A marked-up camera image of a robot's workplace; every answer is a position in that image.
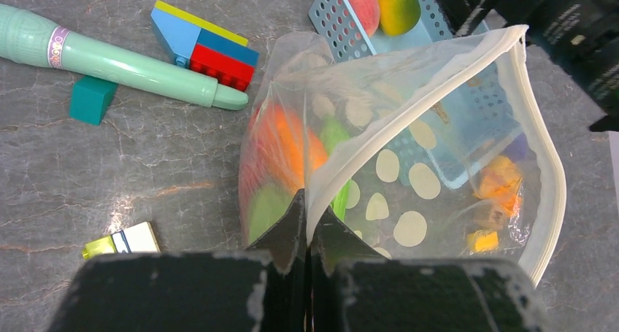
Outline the mint green toy microphone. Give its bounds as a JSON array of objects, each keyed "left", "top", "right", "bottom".
[{"left": 1, "top": 4, "right": 249, "bottom": 110}]

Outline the yellow flat brick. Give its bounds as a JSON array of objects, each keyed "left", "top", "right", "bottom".
[{"left": 466, "top": 230, "right": 499, "bottom": 253}]

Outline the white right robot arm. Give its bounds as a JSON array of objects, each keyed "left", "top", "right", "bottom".
[{"left": 435, "top": 0, "right": 618, "bottom": 132}]

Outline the green orange toy mango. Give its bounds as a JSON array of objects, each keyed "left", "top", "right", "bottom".
[{"left": 378, "top": 0, "right": 421, "bottom": 36}]

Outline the green white brick block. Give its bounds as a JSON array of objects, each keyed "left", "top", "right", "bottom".
[{"left": 82, "top": 222, "right": 160, "bottom": 260}]

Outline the green toy cucumber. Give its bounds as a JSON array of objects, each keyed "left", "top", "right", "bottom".
[{"left": 319, "top": 117, "right": 353, "bottom": 222}]

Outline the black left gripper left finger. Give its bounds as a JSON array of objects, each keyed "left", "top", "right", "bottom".
[{"left": 49, "top": 190, "right": 306, "bottom": 331}]

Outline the multicolour brick stack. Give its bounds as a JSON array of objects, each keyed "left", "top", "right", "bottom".
[{"left": 150, "top": 0, "right": 259, "bottom": 92}]

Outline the pink toy peach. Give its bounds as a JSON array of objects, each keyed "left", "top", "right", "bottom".
[{"left": 348, "top": 0, "right": 380, "bottom": 36}]

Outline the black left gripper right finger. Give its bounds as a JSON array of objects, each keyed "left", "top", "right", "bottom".
[{"left": 311, "top": 210, "right": 549, "bottom": 331}]

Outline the teal small block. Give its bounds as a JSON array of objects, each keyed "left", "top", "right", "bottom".
[{"left": 69, "top": 76, "right": 118, "bottom": 126}]

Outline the wooden letter cube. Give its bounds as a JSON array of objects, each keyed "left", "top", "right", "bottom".
[{"left": 473, "top": 204, "right": 510, "bottom": 231}]

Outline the clear polka dot zip bag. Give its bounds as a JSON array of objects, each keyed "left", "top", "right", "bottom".
[{"left": 239, "top": 25, "right": 566, "bottom": 284}]

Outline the orange red toy fruit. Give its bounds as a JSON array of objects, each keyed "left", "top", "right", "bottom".
[{"left": 239, "top": 104, "right": 328, "bottom": 212}]

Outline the light blue plastic basket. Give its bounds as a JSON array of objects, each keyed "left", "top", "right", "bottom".
[{"left": 308, "top": 0, "right": 526, "bottom": 190}]

